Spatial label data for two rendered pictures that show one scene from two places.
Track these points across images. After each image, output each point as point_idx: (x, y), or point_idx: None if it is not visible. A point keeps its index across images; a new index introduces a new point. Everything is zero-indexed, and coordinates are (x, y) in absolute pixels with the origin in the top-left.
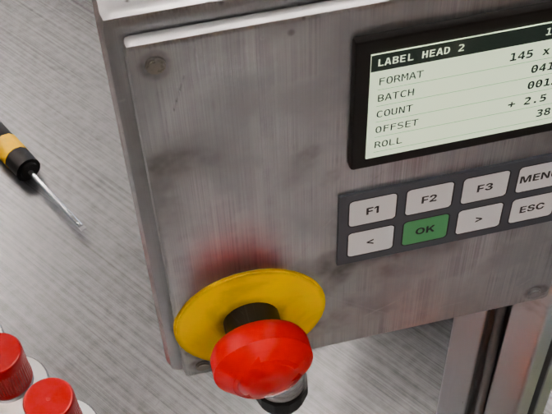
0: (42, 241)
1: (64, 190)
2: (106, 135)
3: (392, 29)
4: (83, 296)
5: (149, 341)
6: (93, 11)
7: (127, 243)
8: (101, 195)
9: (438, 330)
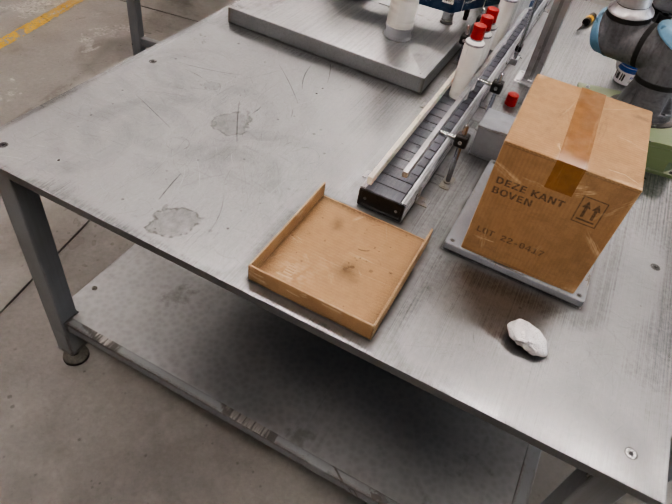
0: (568, 28)
1: (585, 30)
2: None
3: None
4: (559, 34)
5: (556, 43)
6: None
7: (579, 39)
8: (589, 35)
9: (600, 83)
